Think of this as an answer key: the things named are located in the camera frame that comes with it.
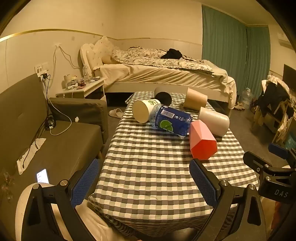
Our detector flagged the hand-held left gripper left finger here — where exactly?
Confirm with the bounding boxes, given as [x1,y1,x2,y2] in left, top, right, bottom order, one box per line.
[23,158,100,241]

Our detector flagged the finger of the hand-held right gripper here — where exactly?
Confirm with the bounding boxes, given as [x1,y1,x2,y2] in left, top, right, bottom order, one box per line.
[268,142,296,163]
[243,151,278,180]

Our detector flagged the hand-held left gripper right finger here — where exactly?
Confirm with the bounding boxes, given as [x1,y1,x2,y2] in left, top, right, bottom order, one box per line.
[189,158,265,241]

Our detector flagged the pink faceted cup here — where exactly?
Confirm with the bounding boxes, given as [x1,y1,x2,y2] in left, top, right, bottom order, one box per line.
[189,120,218,160]

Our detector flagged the plain white cup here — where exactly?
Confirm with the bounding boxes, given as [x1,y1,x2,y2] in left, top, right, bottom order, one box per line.
[198,107,230,137]

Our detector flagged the beige cup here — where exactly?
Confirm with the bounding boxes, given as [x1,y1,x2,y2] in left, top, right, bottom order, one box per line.
[184,88,208,110]

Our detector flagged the white cup with green print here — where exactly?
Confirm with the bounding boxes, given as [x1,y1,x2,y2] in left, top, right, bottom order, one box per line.
[132,99,162,123]

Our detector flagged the cup with black inside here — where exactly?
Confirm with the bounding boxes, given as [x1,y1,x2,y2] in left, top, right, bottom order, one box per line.
[154,87,173,105]

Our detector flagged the smartphone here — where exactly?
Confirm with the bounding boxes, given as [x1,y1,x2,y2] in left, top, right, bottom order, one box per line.
[36,168,50,185]

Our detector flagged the grey sofa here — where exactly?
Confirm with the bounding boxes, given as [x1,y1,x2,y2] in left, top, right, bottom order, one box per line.
[0,74,109,209]

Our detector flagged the chair piled with clothes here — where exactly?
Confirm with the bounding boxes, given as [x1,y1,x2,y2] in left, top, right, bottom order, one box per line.
[252,74,296,145]

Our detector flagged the checked tablecloth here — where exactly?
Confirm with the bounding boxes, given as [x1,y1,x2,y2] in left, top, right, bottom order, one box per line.
[88,91,259,234]

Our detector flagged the large water jug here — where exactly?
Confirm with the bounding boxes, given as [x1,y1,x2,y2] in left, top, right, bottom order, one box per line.
[240,88,252,109]

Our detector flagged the blue label plastic bottle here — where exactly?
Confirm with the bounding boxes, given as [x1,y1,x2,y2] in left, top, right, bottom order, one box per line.
[149,104,193,139]

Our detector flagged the television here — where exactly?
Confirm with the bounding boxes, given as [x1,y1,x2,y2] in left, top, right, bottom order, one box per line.
[282,64,296,87]

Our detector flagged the grey sofa cushion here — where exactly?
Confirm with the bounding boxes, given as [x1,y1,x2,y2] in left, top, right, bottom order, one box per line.
[49,97,109,144]

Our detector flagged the slipper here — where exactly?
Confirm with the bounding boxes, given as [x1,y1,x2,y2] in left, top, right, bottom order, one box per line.
[109,108,125,119]

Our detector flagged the white nightstand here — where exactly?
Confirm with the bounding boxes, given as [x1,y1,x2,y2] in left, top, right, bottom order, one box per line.
[55,77,107,103]

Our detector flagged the white jar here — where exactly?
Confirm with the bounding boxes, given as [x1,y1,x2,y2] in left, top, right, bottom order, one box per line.
[64,74,78,89]

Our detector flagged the air conditioner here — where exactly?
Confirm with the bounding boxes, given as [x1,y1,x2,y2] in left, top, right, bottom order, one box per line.
[276,31,294,49]

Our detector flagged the clear water bottle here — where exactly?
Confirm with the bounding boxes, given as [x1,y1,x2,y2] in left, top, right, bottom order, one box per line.
[83,64,91,84]

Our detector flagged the bed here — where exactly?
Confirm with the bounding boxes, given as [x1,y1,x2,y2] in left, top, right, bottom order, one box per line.
[80,37,237,110]

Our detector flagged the green curtain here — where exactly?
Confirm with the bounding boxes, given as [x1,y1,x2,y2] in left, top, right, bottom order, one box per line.
[202,5,271,103]

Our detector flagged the black garment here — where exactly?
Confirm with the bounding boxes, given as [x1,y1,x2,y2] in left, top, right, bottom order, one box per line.
[161,48,183,60]

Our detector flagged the floral duvet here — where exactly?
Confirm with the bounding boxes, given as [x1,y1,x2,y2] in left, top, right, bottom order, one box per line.
[110,46,213,75]

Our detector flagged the white charging cable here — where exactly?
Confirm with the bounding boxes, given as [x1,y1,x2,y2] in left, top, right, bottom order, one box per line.
[47,97,73,136]

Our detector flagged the wall socket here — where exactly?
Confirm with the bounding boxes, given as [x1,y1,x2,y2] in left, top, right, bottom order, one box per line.
[35,62,50,81]

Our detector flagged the wall cable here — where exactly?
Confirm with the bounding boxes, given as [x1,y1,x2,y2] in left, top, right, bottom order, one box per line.
[54,44,82,76]

